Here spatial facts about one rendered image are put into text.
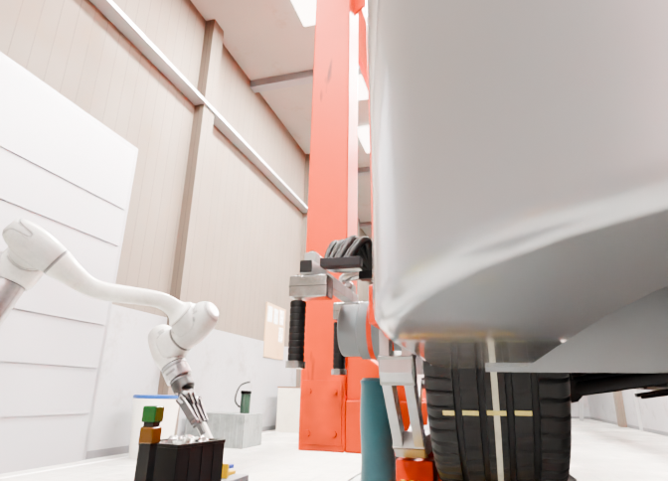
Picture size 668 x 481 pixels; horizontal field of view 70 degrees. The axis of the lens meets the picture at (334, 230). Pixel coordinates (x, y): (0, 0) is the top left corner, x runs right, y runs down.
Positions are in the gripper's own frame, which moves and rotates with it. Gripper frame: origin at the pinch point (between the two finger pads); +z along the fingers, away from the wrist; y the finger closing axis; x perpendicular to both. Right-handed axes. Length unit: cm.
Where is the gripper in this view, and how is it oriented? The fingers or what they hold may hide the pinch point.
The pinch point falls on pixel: (205, 433)
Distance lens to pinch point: 174.0
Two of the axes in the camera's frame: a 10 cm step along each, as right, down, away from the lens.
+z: 5.3, 7.3, -4.2
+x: 8.0, -6.0, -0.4
